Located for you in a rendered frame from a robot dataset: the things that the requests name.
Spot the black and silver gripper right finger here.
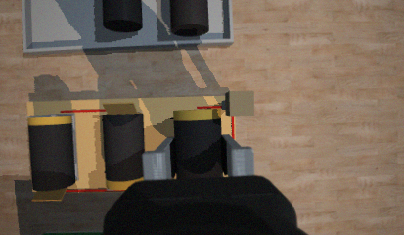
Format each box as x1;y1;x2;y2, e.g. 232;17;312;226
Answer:
221;134;254;176

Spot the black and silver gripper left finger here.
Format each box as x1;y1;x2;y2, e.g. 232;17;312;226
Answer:
142;137;177;180

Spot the grey shallow tray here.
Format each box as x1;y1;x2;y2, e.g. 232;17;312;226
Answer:
22;0;234;55

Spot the black cylinder with yellow band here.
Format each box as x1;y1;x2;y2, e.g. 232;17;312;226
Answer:
173;109;223;179
170;0;209;37
28;116;75;191
103;0;143;32
103;114;145;190

